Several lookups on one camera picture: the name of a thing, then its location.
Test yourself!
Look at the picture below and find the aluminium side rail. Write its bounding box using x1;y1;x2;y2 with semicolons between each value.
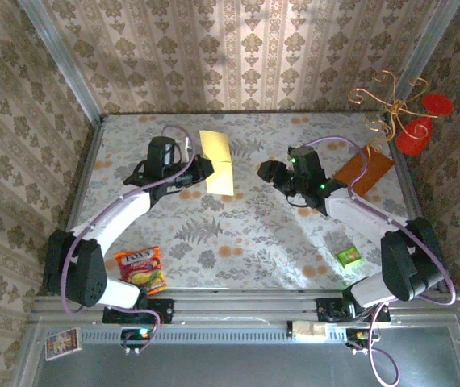
47;116;107;295
387;115;447;292

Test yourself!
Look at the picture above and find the aluminium frame post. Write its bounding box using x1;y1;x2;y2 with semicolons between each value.
19;0;107;124
393;0;460;106

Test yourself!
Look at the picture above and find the small controller board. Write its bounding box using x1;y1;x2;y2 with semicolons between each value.
345;327;380;350
120;327;153;350

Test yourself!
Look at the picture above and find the red orange candy bag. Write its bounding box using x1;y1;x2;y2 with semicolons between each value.
115;245;169;298

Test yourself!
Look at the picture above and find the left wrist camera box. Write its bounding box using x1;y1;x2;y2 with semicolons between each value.
146;135;194;167

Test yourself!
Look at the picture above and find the grey metal sheet panel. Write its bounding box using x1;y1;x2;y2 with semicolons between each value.
31;326;460;387

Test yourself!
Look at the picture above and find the purple cable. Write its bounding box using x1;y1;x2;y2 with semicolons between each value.
292;135;457;386
60;124;197;356

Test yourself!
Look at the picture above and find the red round disc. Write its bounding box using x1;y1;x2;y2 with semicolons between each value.
395;117;434;156
421;93;454;119

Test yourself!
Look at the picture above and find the yellow paper sheet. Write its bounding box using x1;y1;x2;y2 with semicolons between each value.
199;129;236;197

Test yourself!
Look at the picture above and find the small green packet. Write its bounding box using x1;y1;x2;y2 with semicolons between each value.
336;247;363;268

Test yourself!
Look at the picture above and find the small picture card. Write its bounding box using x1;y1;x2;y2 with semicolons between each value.
44;327;83;361

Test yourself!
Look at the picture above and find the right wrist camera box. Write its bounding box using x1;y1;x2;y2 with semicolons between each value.
287;145;322;179

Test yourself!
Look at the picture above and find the grey slotted cable duct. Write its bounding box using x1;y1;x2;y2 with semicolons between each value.
80;324;350;344

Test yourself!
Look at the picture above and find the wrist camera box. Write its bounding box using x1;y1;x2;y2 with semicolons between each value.
287;145;322;179
146;135;194;167

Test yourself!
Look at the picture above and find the gold wire ornament stand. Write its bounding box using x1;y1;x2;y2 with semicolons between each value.
348;70;439;162

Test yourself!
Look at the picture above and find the floral patterned table mat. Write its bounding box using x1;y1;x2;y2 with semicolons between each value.
58;112;433;292

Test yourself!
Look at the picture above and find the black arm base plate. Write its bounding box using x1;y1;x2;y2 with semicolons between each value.
102;298;175;325
315;297;391;324

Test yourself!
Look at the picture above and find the orange brown square card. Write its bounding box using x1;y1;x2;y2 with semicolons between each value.
332;148;396;197

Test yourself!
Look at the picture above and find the aluminium rail beam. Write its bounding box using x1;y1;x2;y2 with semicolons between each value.
30;288;460;324

